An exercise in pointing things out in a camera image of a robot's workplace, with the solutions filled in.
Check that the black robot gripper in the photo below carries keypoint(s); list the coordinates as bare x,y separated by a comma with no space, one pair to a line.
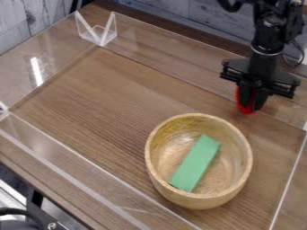
259,68

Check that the red toy strawberry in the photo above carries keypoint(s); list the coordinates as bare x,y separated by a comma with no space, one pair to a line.
244,109

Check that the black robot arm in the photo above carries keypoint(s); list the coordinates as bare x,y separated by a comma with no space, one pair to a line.
278,24

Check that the green rectangular block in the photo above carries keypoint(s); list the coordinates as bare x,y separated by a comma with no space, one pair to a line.
195,164

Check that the wooden bowl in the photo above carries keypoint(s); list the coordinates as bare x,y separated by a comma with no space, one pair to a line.
170,143

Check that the clear acrylic corner bracket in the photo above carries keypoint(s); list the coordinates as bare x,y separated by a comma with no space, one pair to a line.
100,35

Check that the black table leg bracket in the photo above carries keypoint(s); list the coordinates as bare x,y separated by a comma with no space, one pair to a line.
46,221

